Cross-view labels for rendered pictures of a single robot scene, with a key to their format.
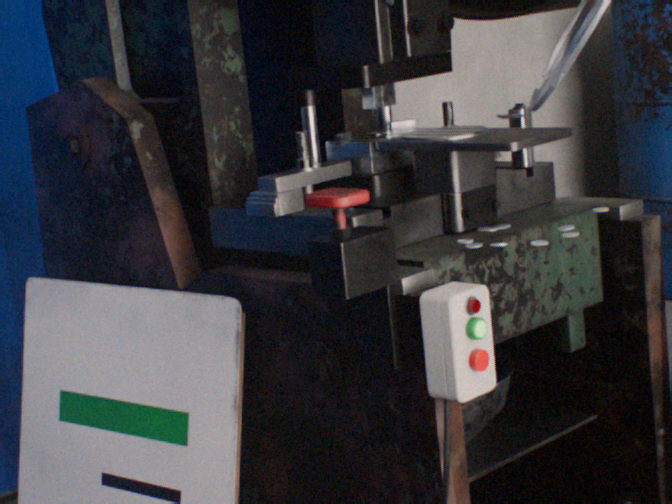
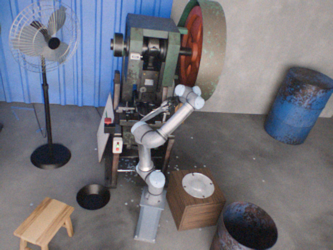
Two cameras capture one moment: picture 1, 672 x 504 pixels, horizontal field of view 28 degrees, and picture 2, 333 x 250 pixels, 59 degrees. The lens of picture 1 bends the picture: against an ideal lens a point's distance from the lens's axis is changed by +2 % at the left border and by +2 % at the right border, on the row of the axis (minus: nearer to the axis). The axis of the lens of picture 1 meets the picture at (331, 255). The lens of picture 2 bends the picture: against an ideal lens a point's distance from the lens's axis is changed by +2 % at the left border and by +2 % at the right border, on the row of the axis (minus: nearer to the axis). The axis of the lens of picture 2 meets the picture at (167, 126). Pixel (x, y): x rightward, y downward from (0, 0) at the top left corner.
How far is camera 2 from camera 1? 1.84 m
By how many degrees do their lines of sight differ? 35
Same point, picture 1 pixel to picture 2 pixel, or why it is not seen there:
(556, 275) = not seen: hidden behind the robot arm
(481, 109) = (251, 77)
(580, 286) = not seen: hidden behind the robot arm
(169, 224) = (115, 100)
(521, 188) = (159, 123)
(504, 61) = (262, 70)
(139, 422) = not seen: hidden behind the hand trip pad
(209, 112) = (124, 89)
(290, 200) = (119, 110)
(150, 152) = (117, 89)
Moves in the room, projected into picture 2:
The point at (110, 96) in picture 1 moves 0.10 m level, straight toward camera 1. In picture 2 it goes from (116, 78) to (110, 82)
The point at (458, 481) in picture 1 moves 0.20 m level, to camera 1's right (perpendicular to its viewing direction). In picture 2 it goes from (116, 158) to (133, 169)
